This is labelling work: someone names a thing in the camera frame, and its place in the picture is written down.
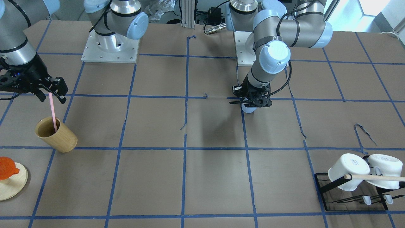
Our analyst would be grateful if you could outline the white mug rear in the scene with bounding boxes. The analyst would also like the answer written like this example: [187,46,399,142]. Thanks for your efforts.
[366,154,403,190]

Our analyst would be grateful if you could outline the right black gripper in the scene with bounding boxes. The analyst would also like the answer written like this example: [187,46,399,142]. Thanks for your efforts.
[0,54,68,104]

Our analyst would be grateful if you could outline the black mug rack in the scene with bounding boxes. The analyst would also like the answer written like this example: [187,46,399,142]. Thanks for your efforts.
[315,155,404,211]

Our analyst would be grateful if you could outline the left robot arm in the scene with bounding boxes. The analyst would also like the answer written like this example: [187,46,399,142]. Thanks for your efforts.
[82,0,333,113]

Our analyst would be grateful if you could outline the bamboo cup holder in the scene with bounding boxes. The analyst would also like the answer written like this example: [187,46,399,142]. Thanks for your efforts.
[35,117,78,153]

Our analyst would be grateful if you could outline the wooden rack rod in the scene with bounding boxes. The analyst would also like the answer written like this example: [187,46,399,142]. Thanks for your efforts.
[343,174,405,182]

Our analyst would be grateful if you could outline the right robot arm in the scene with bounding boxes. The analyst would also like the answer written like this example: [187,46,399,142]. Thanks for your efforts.
[0,0,68,104]

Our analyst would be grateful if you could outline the orange mug on tree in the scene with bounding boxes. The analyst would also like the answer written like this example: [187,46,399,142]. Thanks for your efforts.
[0,157,19,180]

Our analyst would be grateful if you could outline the white mug front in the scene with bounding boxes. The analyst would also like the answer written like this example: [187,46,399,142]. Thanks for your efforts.
[328,153,370,181]

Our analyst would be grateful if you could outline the wooden mug tree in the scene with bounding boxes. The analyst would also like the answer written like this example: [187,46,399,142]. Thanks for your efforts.
[0,162,28,201]

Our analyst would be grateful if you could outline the aluminium frame post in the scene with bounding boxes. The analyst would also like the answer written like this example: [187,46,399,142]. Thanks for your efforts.
[178,0,196,30]

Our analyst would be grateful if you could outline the white mug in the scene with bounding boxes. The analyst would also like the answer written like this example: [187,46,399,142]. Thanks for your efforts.
[328,153,370,181]
[366,154,403,190]

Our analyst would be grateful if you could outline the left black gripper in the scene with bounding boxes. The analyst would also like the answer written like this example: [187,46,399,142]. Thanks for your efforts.
[229,83,272,108]

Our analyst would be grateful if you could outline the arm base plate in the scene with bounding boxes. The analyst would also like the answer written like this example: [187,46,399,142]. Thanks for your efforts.
[81,31,139,63]
[234,31,256,67]

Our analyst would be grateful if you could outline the light blue cup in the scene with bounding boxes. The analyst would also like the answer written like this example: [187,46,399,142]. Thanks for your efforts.
[241,104,257,114]

